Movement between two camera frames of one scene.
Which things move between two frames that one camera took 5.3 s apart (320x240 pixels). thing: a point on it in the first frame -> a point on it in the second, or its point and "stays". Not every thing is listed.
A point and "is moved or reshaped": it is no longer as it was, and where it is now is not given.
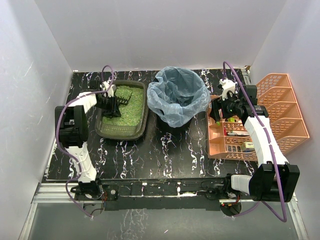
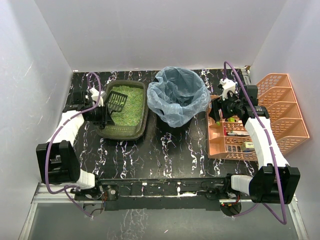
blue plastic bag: (177, 95) stays
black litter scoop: (122, 100) is moved or reshaped
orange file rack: (274, 91) stays
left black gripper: (113, 105) -> (104, 115)
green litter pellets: (131, 114) stays
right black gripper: (216, 110) stays
